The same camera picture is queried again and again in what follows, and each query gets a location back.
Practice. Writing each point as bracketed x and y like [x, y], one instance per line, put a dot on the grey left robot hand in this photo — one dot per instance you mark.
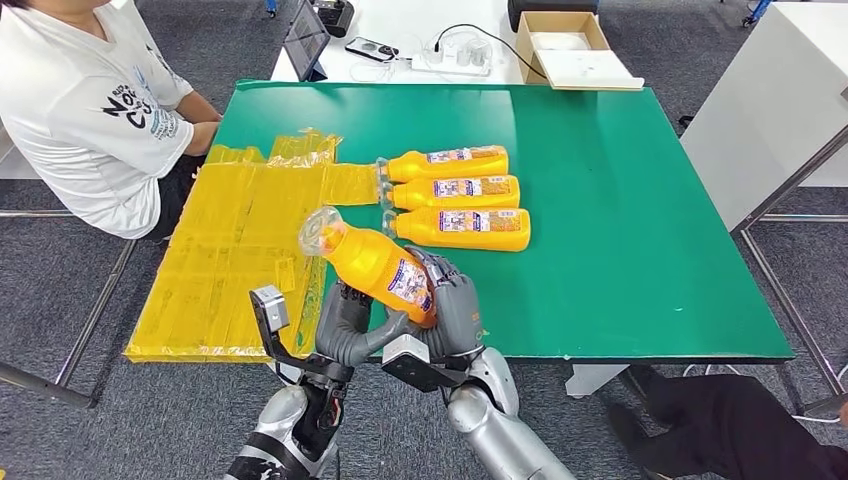
[344, 328]

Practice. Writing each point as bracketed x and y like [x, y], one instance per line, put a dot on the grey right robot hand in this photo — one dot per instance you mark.
[457, 311]

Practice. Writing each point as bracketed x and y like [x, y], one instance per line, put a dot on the orange detergent bottle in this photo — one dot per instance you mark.
[411, 166]
[364, 262]
[411, 195]
[464, 241]

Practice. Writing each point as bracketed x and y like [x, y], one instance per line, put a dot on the person's left forearm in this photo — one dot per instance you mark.
[199, 109]

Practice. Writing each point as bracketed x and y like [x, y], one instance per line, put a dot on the person's right forearm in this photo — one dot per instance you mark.
[202, 138]

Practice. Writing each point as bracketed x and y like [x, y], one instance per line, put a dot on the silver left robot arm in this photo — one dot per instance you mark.
[278, 417]

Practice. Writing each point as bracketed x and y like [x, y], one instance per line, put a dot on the white table leg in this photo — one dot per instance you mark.
[596, 379]

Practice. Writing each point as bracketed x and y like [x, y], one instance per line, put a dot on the white power strip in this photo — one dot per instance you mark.
[432, 65]

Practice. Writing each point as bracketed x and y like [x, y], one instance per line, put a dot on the white plug adapter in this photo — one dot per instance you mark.
[450, 50]
[478, 52]

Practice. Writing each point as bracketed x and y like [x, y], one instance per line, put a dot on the open cardboard box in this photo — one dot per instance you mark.
[528, 53]

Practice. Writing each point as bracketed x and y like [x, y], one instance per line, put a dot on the black smartphone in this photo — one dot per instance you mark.
[371, 49]

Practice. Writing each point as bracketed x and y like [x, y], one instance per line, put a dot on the person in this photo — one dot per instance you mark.
[79, 119]
[715, 424]

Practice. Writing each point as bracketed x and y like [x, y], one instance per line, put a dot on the white foam insert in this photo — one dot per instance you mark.
[560, 42]

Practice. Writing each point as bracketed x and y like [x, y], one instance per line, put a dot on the black tablet on stand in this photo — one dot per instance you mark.
[306, 36]

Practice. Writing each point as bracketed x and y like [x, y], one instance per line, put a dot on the blue metal part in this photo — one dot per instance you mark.
[755, 10]
[270, 6]

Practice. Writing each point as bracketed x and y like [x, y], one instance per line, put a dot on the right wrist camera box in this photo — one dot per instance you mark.
[411, 361]

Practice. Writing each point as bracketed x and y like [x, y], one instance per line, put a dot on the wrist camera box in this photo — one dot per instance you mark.
[411, 361]
[272, 308]

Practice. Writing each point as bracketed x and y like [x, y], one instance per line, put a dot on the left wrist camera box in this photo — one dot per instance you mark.
[272, 308]

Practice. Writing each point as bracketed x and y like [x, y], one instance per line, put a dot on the chrome metal frame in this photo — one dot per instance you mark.
[33, 214]
[788, 180]

